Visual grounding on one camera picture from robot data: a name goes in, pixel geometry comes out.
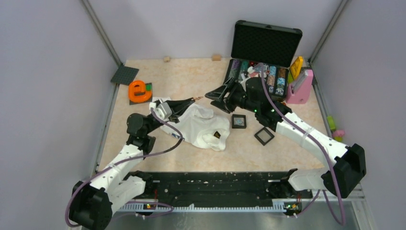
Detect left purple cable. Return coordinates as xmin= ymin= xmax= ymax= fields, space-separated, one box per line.
xmin=65 ymin=108 xmax=185 ymax=229

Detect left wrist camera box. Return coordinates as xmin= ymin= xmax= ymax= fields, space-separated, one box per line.
xmin=149 ymin=100 xmax=172 ymax=121

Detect small dark mat under dispenser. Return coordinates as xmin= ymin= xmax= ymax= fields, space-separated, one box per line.
xmin=129 ymin=82 xmax=153 ymax=105

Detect small wooden block right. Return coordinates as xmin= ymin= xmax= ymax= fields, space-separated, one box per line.
xmin=211 ymin=54 xmax=222 ymax=61

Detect black mounting base plate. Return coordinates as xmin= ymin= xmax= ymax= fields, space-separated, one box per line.
xmin=125 ymin=171 xmax=313 ymax=208

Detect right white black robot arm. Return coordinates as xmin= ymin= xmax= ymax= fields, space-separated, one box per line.
xmin=205 ymin=77 xmax=366 ymax=198

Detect yellow toy block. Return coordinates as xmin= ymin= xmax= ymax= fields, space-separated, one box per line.
xmin=290 ymin=56 xmax=304 ymax=80

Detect black empty display frame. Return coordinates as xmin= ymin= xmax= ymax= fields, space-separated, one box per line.
xmin=254 ymin=127 xmax=275 ymax=146

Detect green lego brick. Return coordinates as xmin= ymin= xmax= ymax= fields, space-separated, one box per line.
xmin=146 ymin=83 xmax=152 ymax=91

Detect green pink toy bricks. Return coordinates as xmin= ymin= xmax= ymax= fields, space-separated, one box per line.
xmin=326 ymin=115 xmax=345 ymax=142

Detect black box with blue brooch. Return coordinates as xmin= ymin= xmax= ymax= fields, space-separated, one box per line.
xmin=231 ymin=114 xmax=247 ymax=129

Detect white t-shirt garment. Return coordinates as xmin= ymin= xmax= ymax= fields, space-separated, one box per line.
xmin=151 ymin=97 xmax=230 ymax=151

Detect pink box with grey lid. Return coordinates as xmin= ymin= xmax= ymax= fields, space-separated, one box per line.
xmin=286 ymin=69 xmax=314 ymax=104

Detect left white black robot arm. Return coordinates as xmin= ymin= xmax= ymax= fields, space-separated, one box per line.
xmin=65 ymin=98 xmax=198 ymax=230

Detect black open poker chip case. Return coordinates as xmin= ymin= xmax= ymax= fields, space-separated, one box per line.
xmin=224 ymin=20 xmax=303 ymax=102

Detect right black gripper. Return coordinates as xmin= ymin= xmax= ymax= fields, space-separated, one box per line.
xmin=205 ymin=77 xmax=259 ymax=114

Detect dark grey lego baseplate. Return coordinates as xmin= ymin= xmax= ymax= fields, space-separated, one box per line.
xmin=110 ymin=65 xmax=139 ymax=86

